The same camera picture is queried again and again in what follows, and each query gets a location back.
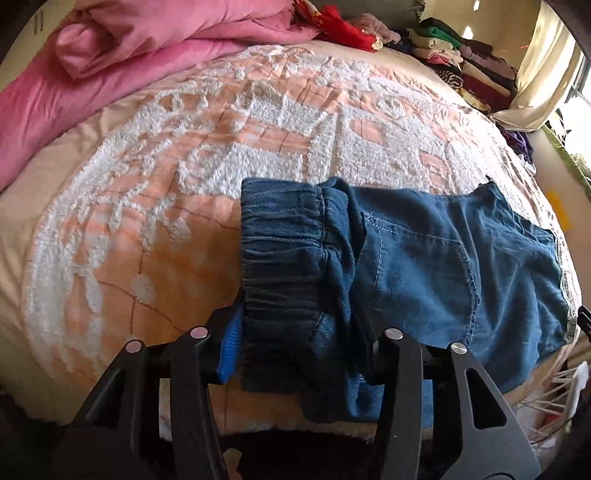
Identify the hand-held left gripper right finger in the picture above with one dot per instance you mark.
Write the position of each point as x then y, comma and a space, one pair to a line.
397, 369

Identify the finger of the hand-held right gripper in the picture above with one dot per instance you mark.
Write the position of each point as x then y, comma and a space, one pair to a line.
584, 323

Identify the pink duvet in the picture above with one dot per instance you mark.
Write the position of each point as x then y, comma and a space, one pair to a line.
138, 37

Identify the mauve fluffy cloth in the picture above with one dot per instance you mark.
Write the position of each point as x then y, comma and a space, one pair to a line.
376, 25

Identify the peach and white tufted blanket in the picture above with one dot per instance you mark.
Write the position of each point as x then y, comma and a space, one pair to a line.
184, 184

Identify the stack of folded clothes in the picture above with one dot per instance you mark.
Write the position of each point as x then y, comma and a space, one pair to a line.
471, 60

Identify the window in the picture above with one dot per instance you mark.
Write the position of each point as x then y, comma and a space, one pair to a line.
579, 120

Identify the yellow bag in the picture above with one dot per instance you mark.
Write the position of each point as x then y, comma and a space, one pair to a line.
559, 205

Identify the cream bed sheet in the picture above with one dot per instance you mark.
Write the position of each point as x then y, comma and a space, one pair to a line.
18, 240

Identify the purple clothes heap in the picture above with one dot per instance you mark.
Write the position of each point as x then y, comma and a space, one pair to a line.
519, 141

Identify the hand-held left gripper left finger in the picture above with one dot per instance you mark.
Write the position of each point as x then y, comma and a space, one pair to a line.
233, 344

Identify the red cloth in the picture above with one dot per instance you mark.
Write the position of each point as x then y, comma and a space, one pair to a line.
341, 25

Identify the cream curtain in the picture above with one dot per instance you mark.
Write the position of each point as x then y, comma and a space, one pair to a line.
540, 83

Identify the blue denim pants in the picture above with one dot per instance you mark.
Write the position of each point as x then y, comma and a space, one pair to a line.
415, 277

